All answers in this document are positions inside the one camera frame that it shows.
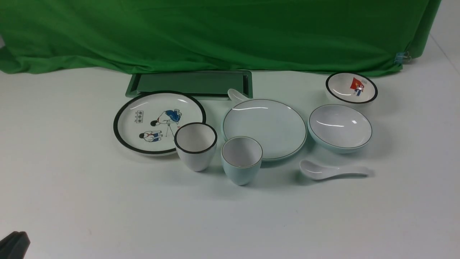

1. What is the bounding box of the small white bowl red flag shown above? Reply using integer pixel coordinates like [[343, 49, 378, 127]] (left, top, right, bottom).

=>
[[325, 72, 378, 108]]

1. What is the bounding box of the light blue bowl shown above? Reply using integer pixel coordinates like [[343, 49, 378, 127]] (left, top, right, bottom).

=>
[[307, 104, 373, 154]]

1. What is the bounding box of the light blue plate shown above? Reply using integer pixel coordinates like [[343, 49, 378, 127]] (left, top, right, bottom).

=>
[[221, 99, 308, 161]]

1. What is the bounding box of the white ceramic spoon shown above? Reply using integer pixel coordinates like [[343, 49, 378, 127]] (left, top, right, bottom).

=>
[[299, 159, 374, 181]]

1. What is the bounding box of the blue binder clip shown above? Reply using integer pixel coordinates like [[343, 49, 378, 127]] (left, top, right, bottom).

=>
[[393, 51, 412, 65]]

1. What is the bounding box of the white cup with black rim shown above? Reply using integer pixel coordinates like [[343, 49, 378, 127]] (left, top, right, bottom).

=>
[[174, 122, 217, 172]]

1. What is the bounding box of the white plate with cartoon figures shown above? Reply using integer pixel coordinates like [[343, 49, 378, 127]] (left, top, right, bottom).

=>
[[113, 91, 207, 157]]

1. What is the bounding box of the green rectangular tray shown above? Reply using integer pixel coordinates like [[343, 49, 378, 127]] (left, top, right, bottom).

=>
[[125, 70, 253, 100]]

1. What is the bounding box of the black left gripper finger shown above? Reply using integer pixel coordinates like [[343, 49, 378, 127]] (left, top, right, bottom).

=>
[[0, 231, 30, 259]]

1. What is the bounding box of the white spoon behind plate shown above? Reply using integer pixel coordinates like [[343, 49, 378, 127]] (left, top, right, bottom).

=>
[[227, 88, 249, 104]]

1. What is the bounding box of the green backdrop cloth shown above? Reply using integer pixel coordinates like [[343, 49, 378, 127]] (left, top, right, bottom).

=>
[[0, 0, 441, 76]]

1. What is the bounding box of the light blue cup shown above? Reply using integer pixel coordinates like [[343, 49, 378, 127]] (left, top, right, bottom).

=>
[[221, 136, 263, 186]]

